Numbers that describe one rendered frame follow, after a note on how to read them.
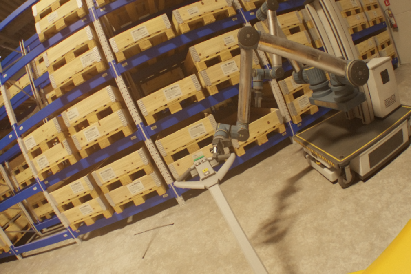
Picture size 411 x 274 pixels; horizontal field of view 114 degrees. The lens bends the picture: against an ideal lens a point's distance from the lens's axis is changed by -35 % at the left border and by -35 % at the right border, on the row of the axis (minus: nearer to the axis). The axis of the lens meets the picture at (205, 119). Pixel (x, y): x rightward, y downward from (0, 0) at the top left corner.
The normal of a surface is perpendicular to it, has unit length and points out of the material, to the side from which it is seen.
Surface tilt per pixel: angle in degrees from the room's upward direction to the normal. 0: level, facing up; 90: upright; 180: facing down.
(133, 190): 90
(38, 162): 90
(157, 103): 90
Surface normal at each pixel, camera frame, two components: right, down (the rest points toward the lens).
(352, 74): -0.26, 0.25
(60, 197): 0.16, 0.08
